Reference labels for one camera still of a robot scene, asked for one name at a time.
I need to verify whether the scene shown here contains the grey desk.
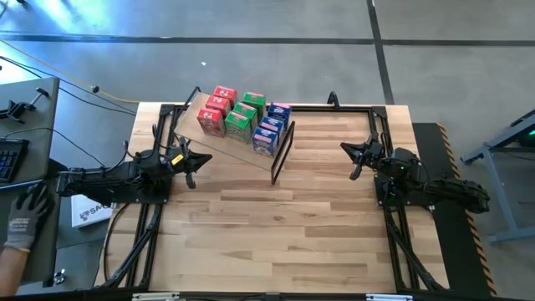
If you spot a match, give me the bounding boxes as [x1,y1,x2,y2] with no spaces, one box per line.
[0,76,64,292]

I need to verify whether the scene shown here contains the white bar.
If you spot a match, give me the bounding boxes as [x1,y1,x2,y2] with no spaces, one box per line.
[132,292,181,301]
[366,293,413,301]

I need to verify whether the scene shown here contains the black aluminium rig frame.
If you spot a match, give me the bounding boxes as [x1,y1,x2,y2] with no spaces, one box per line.
[94,102,451,301]

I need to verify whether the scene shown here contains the grey metal stand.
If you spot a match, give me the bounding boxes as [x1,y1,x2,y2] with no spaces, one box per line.
[459,108,535,246]

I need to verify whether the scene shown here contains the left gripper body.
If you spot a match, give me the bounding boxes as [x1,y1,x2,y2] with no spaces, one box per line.
[166,136,196,190]

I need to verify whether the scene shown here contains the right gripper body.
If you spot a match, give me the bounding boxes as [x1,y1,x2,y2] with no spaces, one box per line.
[349,134,388,181]

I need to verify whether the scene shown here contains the black keyboard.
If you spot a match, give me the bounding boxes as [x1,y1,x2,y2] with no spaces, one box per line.
[0,137,30,184]

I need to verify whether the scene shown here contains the person's hand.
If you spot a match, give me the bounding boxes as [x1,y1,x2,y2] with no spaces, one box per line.
[3,181,55,252]

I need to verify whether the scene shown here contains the person's forearm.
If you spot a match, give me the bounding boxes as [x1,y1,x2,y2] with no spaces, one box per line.
[0,246,30,298]

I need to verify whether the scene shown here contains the black hazard-striped floor mat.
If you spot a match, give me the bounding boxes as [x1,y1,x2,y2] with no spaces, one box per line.
[411,122,498,298]

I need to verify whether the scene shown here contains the white printed box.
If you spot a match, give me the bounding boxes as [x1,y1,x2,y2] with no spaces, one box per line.
[70,194,114,229]

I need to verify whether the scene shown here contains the yellow floor cable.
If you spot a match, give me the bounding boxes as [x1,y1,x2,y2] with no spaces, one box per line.
[0,38,140,105]

